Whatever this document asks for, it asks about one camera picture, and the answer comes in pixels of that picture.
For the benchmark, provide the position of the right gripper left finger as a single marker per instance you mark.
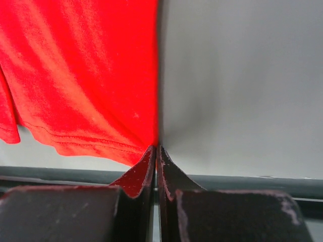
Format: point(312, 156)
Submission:
point(134, 218)

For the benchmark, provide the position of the red t-shirt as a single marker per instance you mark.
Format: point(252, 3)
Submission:
point(81, 76)

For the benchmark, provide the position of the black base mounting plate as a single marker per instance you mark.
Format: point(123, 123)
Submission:
point(307, 192)

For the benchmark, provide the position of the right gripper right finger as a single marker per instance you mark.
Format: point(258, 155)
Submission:
point(169, 179)

